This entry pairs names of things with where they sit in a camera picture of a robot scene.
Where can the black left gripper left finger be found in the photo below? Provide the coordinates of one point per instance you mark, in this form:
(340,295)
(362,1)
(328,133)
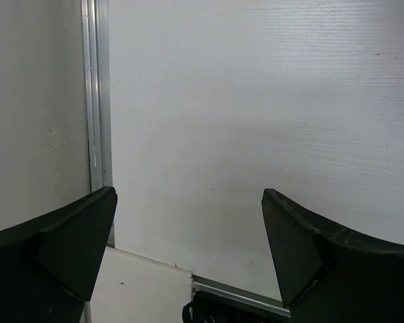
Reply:
(49,264)

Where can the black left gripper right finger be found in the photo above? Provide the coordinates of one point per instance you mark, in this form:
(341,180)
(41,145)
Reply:
(327,272)

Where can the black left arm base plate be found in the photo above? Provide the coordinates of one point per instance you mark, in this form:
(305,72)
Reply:
(209,308)

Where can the aluminium frame rail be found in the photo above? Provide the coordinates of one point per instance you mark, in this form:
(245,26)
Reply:
(97,82)

